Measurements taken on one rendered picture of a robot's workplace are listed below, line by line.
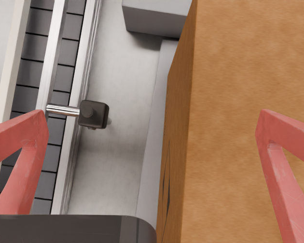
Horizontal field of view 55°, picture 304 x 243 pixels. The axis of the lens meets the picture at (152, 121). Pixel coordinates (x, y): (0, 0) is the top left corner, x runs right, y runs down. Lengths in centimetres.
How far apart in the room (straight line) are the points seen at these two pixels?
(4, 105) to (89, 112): 15
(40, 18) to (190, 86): 33
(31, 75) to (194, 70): 31
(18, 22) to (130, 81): 18
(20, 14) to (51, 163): 21
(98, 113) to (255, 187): 20
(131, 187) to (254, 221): 30
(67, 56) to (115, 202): 23
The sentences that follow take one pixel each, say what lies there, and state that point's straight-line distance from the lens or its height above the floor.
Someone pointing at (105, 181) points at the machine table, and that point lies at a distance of 48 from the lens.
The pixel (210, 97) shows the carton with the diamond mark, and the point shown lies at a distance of 18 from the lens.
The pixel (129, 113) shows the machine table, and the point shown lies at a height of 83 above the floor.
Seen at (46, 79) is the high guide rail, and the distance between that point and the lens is 36.
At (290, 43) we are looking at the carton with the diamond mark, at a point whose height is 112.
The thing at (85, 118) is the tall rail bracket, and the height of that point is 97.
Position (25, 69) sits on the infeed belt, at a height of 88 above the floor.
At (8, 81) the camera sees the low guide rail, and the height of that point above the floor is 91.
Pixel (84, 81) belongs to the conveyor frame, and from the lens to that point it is 46.
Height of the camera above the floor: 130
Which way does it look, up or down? 86 degrees down
